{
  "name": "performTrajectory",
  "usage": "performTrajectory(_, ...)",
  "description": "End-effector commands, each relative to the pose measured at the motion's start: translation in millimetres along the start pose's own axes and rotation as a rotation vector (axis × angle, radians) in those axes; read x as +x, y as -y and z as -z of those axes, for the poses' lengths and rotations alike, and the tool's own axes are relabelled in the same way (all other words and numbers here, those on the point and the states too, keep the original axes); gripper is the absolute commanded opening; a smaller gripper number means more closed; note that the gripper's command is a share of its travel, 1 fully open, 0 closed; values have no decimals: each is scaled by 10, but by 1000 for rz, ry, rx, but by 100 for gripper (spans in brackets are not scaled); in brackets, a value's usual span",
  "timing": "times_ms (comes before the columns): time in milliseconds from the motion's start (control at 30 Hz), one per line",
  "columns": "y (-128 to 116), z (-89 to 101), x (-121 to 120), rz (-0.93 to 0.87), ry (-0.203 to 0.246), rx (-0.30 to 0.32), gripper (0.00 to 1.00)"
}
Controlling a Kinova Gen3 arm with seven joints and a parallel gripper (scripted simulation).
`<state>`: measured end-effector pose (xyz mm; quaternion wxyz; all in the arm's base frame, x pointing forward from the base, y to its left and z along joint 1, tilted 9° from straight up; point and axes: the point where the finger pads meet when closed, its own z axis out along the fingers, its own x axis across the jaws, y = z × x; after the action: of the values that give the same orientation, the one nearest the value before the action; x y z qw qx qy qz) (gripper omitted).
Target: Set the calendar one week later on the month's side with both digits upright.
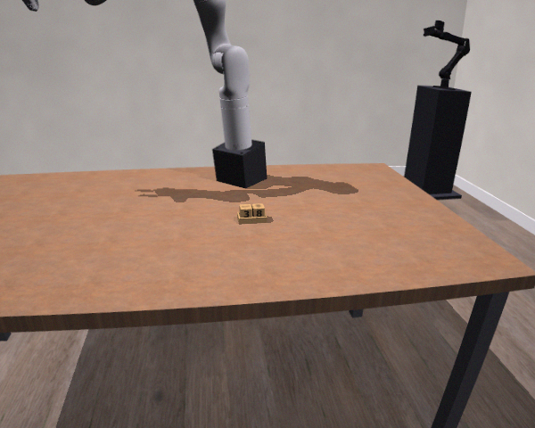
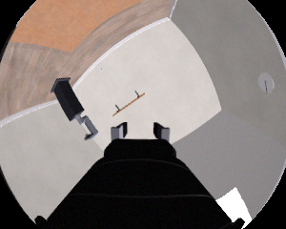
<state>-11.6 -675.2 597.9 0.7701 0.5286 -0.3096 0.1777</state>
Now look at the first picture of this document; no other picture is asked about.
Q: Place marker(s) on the tan wooden tray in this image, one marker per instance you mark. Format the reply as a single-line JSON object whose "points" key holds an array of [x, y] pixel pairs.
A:
{"points": [[252, 220]]}

